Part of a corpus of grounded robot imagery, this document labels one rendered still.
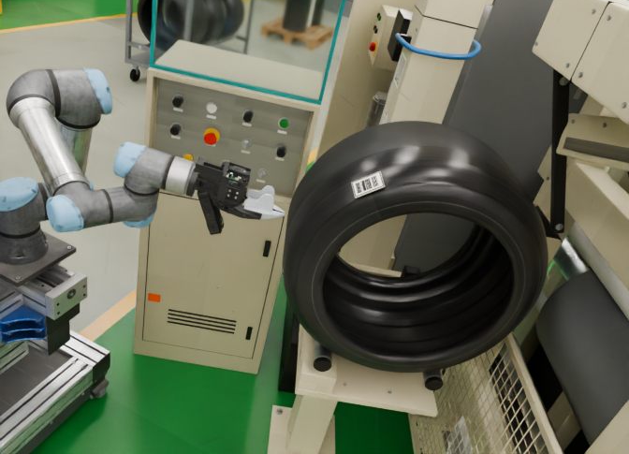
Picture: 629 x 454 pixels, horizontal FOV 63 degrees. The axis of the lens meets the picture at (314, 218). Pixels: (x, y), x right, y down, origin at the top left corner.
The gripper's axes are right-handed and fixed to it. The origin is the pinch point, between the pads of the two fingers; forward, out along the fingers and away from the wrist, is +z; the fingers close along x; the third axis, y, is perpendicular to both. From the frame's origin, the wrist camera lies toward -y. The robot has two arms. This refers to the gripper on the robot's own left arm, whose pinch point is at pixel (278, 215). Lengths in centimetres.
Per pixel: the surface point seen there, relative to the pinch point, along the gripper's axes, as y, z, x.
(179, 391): -124, -8, 46
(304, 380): -36.4, 19.1, -10.6
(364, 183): 18.5, 12.3, -10.1
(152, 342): -117, -25, 61
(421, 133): 26.8, 22.7, 4.6
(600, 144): 38, 58, 4
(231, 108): -6, -20, 66
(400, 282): -18.9, 40.1, 16.2
